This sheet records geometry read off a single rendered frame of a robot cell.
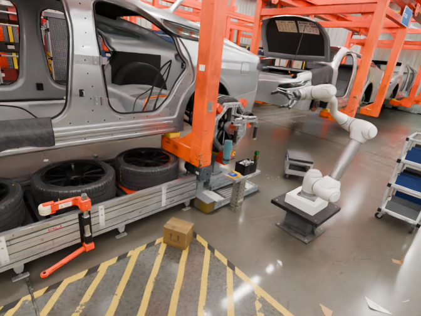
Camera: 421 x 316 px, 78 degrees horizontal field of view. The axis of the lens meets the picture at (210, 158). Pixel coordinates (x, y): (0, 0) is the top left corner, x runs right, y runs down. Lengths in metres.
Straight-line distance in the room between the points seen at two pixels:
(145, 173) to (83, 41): 1.21
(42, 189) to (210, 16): 1.91
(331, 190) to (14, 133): 2.53
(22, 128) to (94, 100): 0.57
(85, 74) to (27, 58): 1.71
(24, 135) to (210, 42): 1.62
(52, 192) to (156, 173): 0.88
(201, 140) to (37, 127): 1.34
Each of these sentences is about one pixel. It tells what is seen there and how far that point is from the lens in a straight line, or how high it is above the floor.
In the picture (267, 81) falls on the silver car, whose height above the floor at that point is 1.20.
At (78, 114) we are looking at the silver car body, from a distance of 2.46.
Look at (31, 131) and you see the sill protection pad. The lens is 2.39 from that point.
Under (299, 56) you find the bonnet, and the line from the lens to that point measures 6.41.
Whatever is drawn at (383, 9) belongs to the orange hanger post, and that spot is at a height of 2.65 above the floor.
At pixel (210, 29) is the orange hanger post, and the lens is 2.42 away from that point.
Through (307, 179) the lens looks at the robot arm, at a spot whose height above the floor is 0.59.
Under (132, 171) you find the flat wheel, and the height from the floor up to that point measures 0.48.
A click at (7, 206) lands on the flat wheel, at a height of 0.49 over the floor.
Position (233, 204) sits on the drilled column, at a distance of 2.93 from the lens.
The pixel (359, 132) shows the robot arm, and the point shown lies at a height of 1.11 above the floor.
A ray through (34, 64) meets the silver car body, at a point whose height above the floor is 1.25.
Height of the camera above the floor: 1.59
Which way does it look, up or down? 22 degrees down
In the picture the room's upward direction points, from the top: 6 degrees clockwise
